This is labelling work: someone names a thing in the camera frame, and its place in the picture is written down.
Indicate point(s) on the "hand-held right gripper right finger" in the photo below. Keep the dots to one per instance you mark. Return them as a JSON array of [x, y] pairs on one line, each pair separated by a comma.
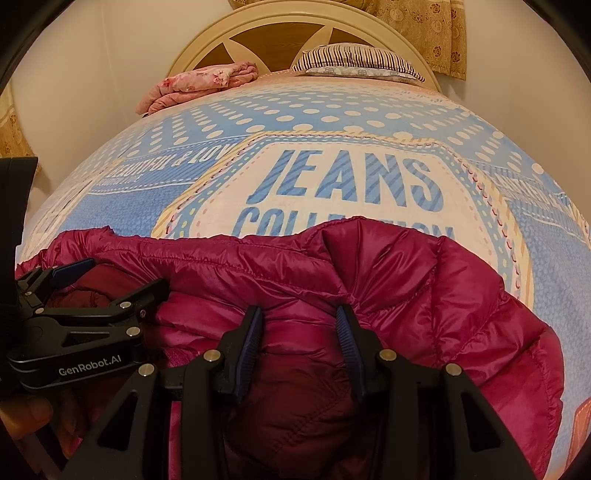
[[348, 346]]

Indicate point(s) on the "pink floral folded blanket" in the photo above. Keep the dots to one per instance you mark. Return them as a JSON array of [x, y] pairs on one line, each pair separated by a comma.
[[198, 85]]

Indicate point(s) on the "wide beige patterned curtain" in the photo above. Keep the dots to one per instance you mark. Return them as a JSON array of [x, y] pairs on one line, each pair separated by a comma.
[[16, 134]]

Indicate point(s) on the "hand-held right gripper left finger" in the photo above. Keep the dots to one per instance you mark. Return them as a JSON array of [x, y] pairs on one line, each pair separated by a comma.
[[249, 350]]

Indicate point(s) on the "long beige patterned curtain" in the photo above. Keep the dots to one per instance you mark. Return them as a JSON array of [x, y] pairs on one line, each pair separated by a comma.
[[429, 32]]

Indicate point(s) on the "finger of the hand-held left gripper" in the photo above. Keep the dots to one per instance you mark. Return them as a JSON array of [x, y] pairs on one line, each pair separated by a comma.
[[74, 270], [147, 293]]

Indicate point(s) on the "cream wooden headboard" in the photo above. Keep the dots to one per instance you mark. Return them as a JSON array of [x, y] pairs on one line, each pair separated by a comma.
[[203, 50]]

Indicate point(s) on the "striped pillow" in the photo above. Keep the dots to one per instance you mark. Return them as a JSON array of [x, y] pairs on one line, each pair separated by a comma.
[[355, 60]]

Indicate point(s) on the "magenta puffer jacket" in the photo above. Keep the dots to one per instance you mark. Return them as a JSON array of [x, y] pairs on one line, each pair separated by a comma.
[[415, 314]]

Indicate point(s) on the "short beige patterned curtain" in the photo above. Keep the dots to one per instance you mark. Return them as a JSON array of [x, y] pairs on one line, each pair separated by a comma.
[[277, 3]]

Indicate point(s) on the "person's left hand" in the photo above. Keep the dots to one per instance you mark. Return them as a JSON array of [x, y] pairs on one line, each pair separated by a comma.
[[25, 413]]

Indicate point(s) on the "bed with colourful cover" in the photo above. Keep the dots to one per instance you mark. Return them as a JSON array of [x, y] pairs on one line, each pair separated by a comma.
[[351, 138]]

